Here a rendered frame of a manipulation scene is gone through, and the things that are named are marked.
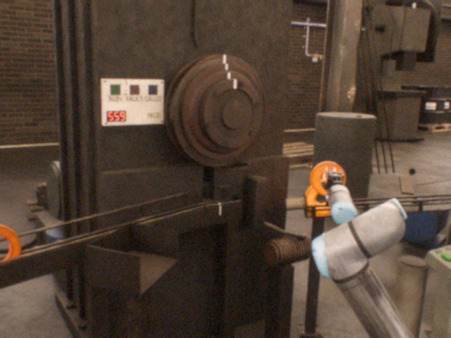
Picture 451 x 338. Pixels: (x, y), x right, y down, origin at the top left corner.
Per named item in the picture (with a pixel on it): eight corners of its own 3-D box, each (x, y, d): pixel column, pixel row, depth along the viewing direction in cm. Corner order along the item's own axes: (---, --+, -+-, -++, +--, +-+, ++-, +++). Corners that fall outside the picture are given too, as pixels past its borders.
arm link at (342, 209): (341, 232, 180) (328, 214, 176) (335, 214, 191) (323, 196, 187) (363, 220, 177) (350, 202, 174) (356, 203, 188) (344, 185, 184)
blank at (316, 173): (309, 161, 211) (310, 163, 208) (344, 160, 211) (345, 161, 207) (309, 195, 214) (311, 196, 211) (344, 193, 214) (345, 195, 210)
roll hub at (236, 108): (197, 148, 189) (199, 78, 182) (253, 144, 204) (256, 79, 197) (204, 151, 184) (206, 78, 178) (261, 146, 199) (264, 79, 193)
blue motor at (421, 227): (391, 243, 364) (396, 201, 356) (412, 226, 408) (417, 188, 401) (433, 254, 346) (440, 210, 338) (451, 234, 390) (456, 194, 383)
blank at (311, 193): (316, 218, 227) (318, 220, 224) (298, 193, 225) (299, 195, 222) (343, 200, 225) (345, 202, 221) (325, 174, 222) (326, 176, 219)
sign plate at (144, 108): (101, 124, 185) (101, 79, 181) (161, 122, 199) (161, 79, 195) (103, 125, 183) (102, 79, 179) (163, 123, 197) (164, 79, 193)
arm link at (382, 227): (390, 201, 123) (394, 193, 186) (347, 222, 126) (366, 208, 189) (414, 240, 120) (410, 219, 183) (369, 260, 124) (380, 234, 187)
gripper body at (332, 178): (342, 169, 200) (348, 183, 189) (339, 186, 204) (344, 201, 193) (324, 168, 200) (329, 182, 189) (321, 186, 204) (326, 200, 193)
